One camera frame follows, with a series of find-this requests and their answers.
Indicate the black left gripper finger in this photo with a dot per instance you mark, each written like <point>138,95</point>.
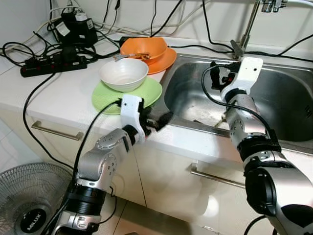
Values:
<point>142,104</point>
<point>164,120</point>

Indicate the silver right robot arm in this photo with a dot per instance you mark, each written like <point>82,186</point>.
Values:
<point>244,127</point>

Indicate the orange bowl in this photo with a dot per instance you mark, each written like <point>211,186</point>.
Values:
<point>146,46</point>

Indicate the green plate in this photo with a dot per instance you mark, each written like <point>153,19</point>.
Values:
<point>105,100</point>

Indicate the cream kitchen base cabinet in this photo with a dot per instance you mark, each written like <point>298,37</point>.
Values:
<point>166,196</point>

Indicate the stainless steel sink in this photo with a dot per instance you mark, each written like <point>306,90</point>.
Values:
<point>283,98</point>

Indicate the orange plate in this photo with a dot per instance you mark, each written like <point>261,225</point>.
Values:
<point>166,62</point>

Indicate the black power strip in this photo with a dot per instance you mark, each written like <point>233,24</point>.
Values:
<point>54,66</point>

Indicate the white bowl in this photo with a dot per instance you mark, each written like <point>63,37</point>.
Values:
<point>122,73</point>

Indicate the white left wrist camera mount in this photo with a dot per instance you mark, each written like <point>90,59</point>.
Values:
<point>129,110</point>

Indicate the grey floor fan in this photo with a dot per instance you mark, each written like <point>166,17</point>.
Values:
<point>29,196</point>

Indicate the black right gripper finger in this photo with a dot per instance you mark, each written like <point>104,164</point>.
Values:
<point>216,67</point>
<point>218,82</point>

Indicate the chrome faucet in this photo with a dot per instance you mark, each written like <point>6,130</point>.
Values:
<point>247,34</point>

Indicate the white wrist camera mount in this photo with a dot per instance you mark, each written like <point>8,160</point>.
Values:
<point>247,73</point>
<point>129,110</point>

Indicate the black battery charger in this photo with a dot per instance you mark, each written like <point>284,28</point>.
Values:
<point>78,32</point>

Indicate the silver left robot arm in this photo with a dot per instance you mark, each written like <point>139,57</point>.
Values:
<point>98,161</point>

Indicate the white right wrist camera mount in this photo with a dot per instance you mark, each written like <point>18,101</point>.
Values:
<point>247,73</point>

